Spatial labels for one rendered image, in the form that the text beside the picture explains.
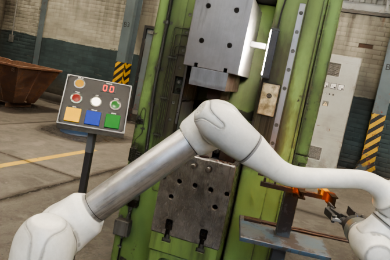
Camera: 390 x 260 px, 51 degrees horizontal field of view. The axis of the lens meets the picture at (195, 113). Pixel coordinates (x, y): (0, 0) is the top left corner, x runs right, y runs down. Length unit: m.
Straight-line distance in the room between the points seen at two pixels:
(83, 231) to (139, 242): 1.26
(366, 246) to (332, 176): 0.22
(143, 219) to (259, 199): 0.70
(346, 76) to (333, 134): 1.00
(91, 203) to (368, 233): 0.82
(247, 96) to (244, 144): 1.49
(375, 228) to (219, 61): 1.18
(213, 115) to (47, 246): 0.54
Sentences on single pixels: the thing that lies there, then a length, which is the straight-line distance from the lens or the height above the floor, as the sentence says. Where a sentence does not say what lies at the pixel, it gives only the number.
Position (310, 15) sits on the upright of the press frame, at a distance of 2.28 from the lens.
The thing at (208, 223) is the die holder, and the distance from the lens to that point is 2.19.
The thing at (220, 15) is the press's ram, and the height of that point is 1.64.
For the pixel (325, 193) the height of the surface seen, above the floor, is 0.95.
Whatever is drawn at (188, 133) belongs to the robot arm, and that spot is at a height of 1.15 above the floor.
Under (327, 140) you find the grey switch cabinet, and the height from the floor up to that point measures 0.65.
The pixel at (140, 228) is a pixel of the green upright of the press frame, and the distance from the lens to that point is 2.54.
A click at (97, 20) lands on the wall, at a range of 9.91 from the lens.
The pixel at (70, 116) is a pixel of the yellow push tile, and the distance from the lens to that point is 2.16.
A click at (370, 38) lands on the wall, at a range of 8.05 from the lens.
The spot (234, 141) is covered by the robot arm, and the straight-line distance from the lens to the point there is 1.11.
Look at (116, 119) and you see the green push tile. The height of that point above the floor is 1.02.
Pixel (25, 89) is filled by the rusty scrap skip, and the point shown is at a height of 0.39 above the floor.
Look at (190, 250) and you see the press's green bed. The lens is 2.26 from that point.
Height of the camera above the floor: 1.33
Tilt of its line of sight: 6 degrees down
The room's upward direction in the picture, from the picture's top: 11 degrees clockwise
